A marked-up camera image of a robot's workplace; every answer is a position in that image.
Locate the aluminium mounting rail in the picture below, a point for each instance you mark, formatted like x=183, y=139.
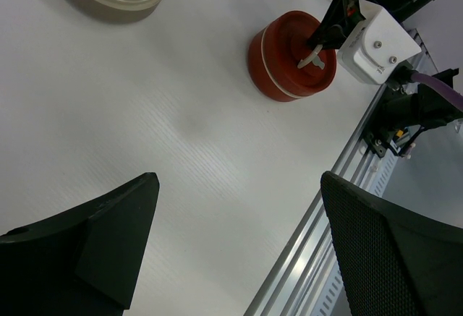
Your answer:
x=305, y=279

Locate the red-based metal lunch tin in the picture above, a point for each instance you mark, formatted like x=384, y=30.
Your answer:
x=261, y=77

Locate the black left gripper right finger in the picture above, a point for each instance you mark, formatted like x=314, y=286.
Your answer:
x=430, y=256

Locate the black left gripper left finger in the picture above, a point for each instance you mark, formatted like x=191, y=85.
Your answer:
x=83, y=261

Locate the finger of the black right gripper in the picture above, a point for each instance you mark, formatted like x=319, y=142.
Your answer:
x=339, y=21

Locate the red round lid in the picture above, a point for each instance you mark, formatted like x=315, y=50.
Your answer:
x=285, y=45

